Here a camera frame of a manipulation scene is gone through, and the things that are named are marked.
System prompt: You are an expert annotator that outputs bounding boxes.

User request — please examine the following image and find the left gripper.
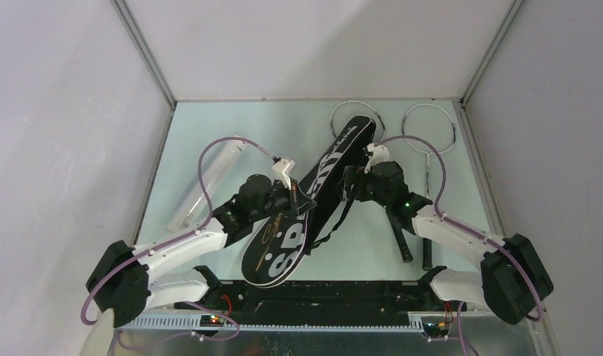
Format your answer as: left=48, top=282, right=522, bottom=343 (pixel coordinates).
left=251, top=177, right=317, bottom=223

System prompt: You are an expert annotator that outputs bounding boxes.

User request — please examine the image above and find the black racket bag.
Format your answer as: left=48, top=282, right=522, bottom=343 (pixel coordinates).
left=240, top=115, right=378, bottom=289

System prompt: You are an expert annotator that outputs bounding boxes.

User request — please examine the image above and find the white racket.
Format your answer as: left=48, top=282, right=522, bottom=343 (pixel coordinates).
left=329, top=100, right=414, bottom=263
left=401, top=103, right=458, bottom=271

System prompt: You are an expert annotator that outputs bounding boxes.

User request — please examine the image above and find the white shuttlecock tube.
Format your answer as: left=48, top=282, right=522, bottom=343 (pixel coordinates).
left=165, top=140, right=247, bottom=233

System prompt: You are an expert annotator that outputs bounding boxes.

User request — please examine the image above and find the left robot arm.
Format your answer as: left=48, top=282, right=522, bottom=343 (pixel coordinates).
left=85, top=174, right=317, bottom=329

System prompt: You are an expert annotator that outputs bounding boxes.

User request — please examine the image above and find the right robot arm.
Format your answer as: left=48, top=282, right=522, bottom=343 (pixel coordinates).
left=343, top=161, right=554, bottom=325

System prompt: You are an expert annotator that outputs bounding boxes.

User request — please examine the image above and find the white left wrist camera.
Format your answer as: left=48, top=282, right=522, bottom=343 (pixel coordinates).
left=271, top=158, right=296, bottom=190

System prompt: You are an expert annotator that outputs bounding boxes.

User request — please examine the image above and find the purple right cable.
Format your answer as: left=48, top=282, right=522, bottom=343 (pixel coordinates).
left=375, top=135, right=547, bottom=356

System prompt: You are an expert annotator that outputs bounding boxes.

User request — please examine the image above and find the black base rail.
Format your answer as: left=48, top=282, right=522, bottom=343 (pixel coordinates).
left=200, top=280, right=459, bottom=327

